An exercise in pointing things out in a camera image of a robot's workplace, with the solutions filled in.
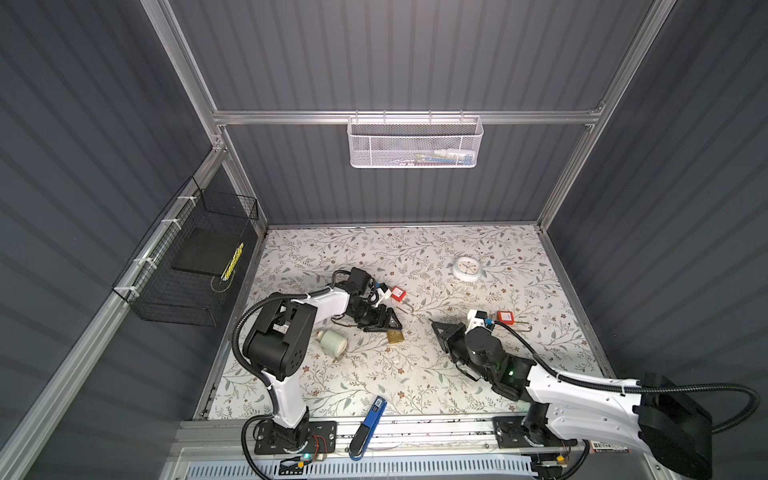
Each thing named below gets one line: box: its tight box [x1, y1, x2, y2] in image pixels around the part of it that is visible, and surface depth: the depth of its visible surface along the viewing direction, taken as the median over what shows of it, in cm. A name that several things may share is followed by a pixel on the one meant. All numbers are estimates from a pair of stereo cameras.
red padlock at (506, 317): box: [497, 311, 515, 325], surface depth 95 cm
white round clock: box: [452, 256, 482, 282], surface depth 106 cm
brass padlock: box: [387, 329, 404, 344], surface depth 92 cm
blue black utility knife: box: [348, 396, 387, 461], surface depth 72 cm
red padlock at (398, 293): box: [390, 286, 407, 302], surface depth 101 cm
